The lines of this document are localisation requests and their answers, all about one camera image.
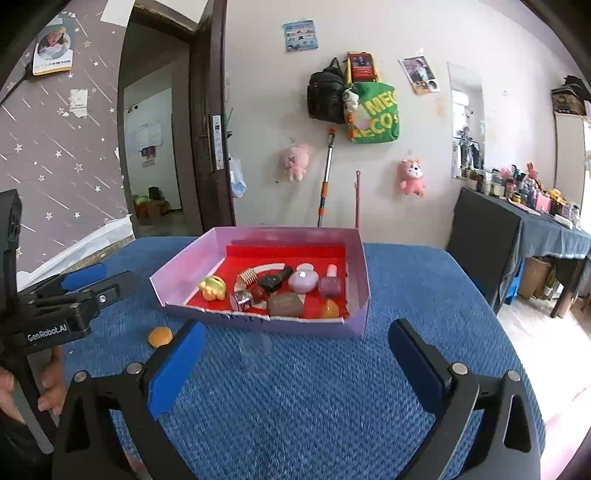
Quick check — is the person's left hand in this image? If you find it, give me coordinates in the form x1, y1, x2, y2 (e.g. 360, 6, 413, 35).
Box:
0, 345, 68, 424

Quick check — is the brown eye shadow case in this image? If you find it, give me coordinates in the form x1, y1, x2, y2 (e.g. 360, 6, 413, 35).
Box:
267, 292, 306, 318

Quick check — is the white cabinet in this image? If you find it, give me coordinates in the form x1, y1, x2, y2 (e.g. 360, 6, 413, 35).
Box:
553, 113, 591, 217

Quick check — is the orange handled pole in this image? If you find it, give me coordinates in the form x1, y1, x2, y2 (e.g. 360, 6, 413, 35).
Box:
317, 128, 336, 228

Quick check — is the blue wall poster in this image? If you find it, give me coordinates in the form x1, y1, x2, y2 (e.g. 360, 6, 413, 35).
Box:
283, 19, 320, 52

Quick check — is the brown paper bag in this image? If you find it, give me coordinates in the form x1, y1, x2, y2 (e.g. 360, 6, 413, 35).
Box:
519, 256, 555, 301

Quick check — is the table with blue cloth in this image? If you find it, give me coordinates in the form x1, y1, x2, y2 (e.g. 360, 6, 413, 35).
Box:
464, 187, 591, 319

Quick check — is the green tote bag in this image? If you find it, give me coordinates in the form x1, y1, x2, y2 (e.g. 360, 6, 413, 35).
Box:
347, 82, 400, 145

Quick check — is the black backpack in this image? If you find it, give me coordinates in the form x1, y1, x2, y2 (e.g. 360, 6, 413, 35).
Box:
307, 58, 347, 124

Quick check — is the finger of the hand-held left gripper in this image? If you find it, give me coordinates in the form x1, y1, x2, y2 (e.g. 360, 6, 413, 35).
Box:
28, 271, 139, 320
18, 262, 108, 301

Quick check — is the black nail polish bottle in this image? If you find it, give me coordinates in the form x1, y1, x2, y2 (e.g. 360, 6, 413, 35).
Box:
257, 266, 294, 292

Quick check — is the row of bottles and cosmetics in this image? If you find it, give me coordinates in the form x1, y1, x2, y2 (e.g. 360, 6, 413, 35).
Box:
462, 161, 583, 229

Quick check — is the purple cardboard box red inside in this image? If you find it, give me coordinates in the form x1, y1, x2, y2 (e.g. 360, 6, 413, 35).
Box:
149, 226, 371, 340

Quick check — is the white paper notice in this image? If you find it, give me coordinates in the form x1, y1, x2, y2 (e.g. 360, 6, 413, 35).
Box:
135, 121, 163, 153

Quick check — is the pile of boxes in hallway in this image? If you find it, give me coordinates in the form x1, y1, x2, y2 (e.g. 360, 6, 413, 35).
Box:
133, 186, 171, 226

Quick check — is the pink nail polish bottle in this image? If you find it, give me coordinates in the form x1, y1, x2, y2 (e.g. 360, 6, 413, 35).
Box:
318, 264, 343, 298

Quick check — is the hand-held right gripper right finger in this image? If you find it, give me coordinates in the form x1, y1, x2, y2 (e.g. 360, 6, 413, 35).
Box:
388, 318, 542, 480

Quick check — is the pink plush bear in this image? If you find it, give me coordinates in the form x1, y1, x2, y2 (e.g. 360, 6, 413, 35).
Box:
399, 159, 426, 198

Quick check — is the brown box on cabinet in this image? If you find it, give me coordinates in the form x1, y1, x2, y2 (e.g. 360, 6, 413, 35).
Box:
551, 85, 587, 116

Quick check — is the glitter nail polish red cap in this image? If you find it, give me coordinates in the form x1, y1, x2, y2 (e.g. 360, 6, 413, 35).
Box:
229, 285, 271, 313

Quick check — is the yellow green toy figure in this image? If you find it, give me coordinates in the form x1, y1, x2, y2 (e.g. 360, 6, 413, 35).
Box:
198, 276, 227, 302

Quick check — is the pink round gadget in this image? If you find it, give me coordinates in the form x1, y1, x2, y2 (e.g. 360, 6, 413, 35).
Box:
288, 263, 319, 293

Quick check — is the white wall switch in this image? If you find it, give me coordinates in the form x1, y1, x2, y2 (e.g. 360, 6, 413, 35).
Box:
68, 89, 88, 118

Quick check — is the white plastic sheet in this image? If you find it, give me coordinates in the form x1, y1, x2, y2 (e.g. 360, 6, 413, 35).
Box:
16, 216, 136, 291

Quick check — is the dark wooden door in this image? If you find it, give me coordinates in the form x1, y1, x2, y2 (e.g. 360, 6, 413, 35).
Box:
188, 0, 237, 234

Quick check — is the wall mirror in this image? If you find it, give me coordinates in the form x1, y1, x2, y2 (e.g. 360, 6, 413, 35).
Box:
447, 63, 485, 181

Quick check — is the wall photo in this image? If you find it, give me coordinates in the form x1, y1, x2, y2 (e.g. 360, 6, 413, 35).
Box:
399, 55, 441, 95

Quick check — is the blue mask bag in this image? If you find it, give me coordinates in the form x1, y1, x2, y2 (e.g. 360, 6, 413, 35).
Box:
229, 157, 247, 199

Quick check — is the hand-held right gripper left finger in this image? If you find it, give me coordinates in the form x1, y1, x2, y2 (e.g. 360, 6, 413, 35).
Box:
52, 319, 208, 480

